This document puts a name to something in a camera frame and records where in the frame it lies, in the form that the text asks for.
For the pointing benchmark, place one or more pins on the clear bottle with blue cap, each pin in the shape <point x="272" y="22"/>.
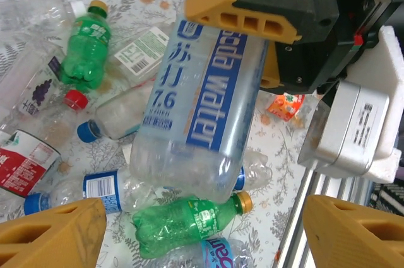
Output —
<point x="116" y="113"/>

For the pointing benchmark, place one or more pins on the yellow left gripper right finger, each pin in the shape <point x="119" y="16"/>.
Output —
<point x="356" y="242"/>

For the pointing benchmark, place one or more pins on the crushed clear bottle white cap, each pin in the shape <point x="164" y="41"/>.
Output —
<point x="34" y="12"/>

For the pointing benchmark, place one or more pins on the green bottle with yellow cap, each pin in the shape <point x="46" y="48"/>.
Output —
<point x="183" y="224"/>
<point x="86" y="50"/>

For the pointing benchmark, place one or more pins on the orange juice bottle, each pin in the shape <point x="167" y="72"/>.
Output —
<point x="285" y="107"/>

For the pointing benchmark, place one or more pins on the clear bottle white green label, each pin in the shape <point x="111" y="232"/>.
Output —
<point x="142" y="50"/>

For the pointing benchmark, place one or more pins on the clear bottle with grape label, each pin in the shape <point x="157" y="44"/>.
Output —
<point x="38" y="91"/>

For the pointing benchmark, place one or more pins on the soda water bottle blue label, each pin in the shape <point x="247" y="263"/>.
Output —
<point x="195" y="107"/>

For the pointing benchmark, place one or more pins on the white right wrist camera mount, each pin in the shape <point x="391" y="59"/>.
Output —
<point x="347" y="129"/>

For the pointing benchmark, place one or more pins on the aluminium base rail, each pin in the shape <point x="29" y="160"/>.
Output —
<point x="322" y="183"/>

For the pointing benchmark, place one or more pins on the clear bottle dark blue label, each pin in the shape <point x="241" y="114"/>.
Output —
<point x="104" y="192"/>
<point x="255" y="170"/>

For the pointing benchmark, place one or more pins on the black white striped sock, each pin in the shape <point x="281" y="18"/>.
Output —
<point x="388" y="195"/>

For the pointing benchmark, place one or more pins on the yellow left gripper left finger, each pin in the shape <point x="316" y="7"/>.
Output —
<point x="47" y="242"/>

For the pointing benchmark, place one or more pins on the red label bottle red cap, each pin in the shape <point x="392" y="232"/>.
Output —
<point x="19" y="167"/>

